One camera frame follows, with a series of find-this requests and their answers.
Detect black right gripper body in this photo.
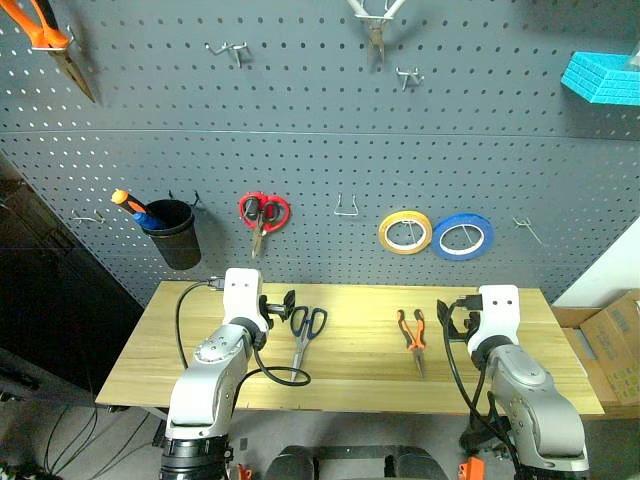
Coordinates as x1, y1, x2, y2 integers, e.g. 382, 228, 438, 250
448, 307, 481, 347

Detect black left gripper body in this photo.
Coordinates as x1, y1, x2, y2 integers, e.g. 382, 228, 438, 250
258, 293, 285, 331

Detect blue black handled scissors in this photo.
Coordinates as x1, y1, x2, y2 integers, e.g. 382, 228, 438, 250
289, 305, 329, 382

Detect small orange black pliers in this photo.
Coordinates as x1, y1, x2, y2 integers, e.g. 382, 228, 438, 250
397, 308, 427, 379

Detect blue tape roll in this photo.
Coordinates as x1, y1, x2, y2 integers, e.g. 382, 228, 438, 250
431, 212, 496, 261

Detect yellow tape roll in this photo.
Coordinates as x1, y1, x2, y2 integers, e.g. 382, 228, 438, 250
377, 210, 434, 256

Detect plain open cardboard box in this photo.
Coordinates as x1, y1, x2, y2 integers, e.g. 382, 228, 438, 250
551, 305, 609, 351

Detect black plastic cup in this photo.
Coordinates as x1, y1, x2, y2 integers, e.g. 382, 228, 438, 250
141, 198, 202, 271

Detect dark rounded shape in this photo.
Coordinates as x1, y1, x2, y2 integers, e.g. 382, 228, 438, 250
264, 446, 319, 480

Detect cardboard box with green print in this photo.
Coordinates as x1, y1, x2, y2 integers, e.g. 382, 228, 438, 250
579, 288, 640, 407

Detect grey perforated pegboard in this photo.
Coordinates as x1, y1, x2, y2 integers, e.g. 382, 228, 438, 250
0, 0, 640, 306

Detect orange blue screwdriver in cup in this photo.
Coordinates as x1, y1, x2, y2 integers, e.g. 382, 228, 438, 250
110, 188, 151, 219

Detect teal ribbed sponge block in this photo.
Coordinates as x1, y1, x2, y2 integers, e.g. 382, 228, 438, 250
559, 49, 640, 107

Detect large orange long-nose pliers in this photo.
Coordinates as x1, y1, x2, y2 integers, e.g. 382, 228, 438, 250
0, 0, 97, 104

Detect black right camera cable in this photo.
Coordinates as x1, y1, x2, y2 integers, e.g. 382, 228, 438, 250
442, 294, 484, 419

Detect black camera cable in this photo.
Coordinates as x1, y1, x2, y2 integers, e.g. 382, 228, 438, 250
442, 294, 484, 419
175, 277, 226, 371

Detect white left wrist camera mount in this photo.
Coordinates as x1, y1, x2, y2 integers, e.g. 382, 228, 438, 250
221, 267, 265, 331

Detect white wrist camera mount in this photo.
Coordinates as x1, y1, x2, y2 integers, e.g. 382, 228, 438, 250
221, 267, 265, 331
467, 284, 521, 351

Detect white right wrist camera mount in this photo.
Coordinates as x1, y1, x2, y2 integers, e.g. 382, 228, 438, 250
467, 284, 521, 351

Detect black left camera cable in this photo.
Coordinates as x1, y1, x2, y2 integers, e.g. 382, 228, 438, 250
175, 277, 226, 371

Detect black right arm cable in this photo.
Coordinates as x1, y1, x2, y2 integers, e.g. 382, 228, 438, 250
469, 369, 519, 469

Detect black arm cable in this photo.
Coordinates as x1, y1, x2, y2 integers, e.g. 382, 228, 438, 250
252, 344, 312, 387
469, 369, 519, 469

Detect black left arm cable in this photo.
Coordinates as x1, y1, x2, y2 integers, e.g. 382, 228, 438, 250
252, 344, 312, 387

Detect red handled scissors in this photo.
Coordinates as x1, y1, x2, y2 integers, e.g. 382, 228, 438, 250
237, 192, 292, 260

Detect silver wire loop holder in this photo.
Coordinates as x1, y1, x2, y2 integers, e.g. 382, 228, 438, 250
333, 193, 359, 217

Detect blue handled screwdriver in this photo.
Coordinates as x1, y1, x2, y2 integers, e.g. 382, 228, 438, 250
132, 212, 167, 231

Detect thin black floor cable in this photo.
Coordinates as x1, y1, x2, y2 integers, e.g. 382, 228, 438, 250
94, 412, 151, 476
42, 404, 99, 474

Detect white handled pliers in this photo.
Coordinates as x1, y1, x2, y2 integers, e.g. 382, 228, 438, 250
347, 0, 407, 66

